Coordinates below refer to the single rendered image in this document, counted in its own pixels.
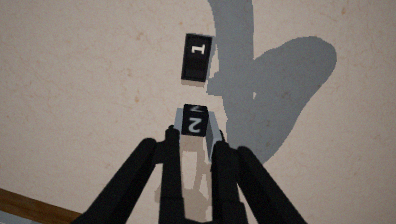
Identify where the black cube with white digits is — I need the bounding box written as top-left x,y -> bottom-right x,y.
181,104 -> 209,137

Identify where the black cube with white number 1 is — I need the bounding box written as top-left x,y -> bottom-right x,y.
187,37 -> 209,60

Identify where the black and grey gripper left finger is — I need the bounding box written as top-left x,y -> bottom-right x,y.
69,108 -> 186,224

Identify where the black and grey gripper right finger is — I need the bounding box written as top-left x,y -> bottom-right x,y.
205,111 -> 308,224

